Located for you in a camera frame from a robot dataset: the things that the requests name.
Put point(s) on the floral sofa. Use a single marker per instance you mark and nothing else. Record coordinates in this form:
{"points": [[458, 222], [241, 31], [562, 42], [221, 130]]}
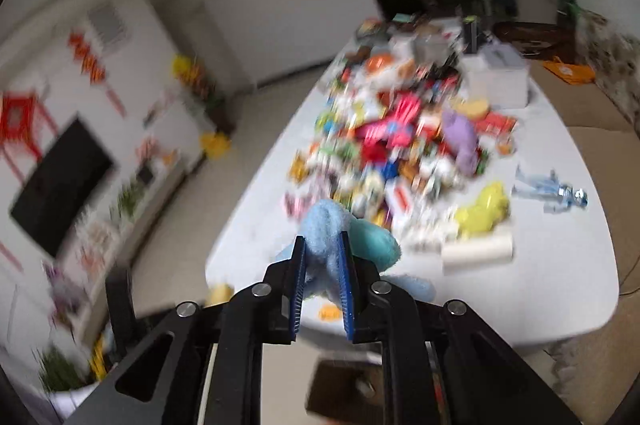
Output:
{"points": [[614, 57]]}

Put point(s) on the pink toy gun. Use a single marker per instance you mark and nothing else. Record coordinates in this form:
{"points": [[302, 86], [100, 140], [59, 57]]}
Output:
{"points": [[397, 128]]}

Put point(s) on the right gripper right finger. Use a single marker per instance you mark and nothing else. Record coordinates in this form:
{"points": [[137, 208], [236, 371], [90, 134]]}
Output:
{"points": [[441, 364]]}

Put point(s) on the white paper roll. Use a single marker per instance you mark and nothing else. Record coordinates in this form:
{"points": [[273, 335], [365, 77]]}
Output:
{"points": [[490, 250]]}

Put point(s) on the yellow flower plant pot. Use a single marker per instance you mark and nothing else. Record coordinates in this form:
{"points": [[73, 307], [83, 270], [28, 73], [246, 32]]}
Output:
{"points": [[193, 76]]}

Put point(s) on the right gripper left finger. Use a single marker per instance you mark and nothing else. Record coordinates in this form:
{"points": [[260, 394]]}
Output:
{"points": [[203, 365]]}

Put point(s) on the blue action figure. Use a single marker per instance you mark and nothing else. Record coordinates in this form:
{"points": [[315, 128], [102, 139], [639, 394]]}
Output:
{"points": [[558, 197]]}

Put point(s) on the white storage box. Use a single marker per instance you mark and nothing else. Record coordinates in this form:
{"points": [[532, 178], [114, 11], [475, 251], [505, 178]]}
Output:
{"points": [[498, 74]]}

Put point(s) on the red chinese knot decoration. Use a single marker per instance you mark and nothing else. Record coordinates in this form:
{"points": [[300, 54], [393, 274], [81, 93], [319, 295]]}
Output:
{"points": [[92, 67]]}

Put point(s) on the television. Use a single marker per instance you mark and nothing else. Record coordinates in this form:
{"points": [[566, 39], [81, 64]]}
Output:
{"points": [[60, 186]]}

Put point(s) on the purple plush toy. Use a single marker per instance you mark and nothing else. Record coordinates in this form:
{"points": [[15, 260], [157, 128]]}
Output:
{"points": [[461, 138]]}

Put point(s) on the yellow duck toy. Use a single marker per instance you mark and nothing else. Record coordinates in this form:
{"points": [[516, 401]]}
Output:
{"points": [[491, 207]]}

